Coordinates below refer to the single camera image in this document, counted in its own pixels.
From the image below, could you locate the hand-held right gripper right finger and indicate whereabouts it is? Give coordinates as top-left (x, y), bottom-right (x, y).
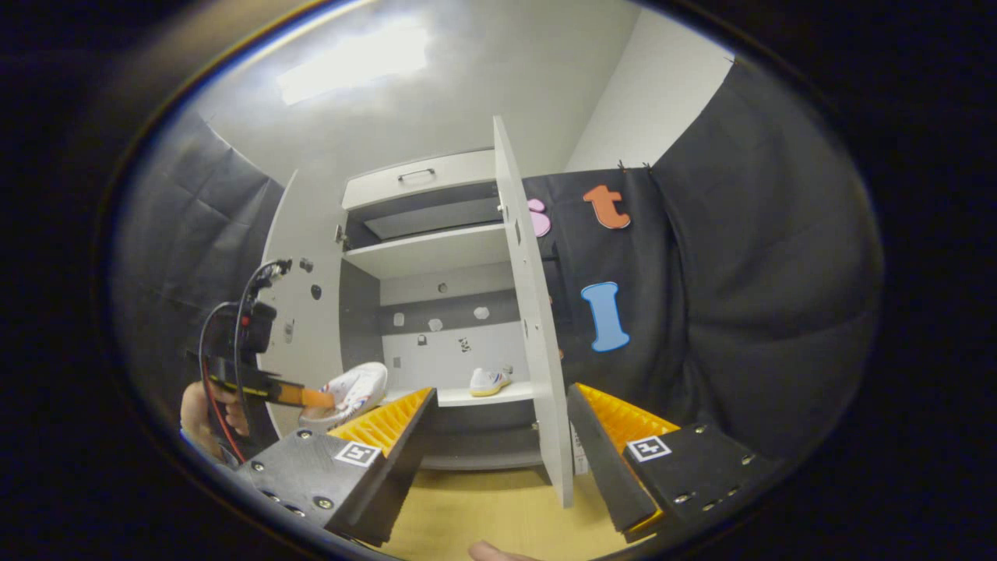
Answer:
top-left (566, 382), bottom-right (780, 544)

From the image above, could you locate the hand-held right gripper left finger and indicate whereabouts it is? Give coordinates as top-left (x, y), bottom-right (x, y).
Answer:
top-left (234, 387), bottom-right (439, 548)

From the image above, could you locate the white canvas shoe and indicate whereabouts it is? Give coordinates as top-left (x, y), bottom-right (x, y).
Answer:
top-left (470, 368), bottom-right (513, 397)
top-left (300, 362), bottom-right (388, 429)

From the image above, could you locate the white cabinet door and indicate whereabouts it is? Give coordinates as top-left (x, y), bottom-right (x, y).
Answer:
top-left (493, 117), bottom-right (575, 509)
top-left (257, 170), bottom-right (347, 437)

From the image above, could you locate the white shoe cabinet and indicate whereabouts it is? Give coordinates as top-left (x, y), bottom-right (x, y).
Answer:
top-left (336, 148), bottom-right (562, 472)

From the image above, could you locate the white cabinet drawer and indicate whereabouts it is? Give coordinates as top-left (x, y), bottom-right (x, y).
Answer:
top-left (341, 150), bottom-right (499, 211)

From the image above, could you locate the ceiling light panel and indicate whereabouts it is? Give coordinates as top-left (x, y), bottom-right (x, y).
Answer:
top-left (277, 27), bottom-right (431, 106)

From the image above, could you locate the red cable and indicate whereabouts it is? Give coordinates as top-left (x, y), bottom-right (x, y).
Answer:
top-left (204, 378), bottom-right (244, 462)

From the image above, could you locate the black cable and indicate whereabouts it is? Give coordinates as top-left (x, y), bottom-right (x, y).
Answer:
top-left (199, 265), bottom-right (270, 460)

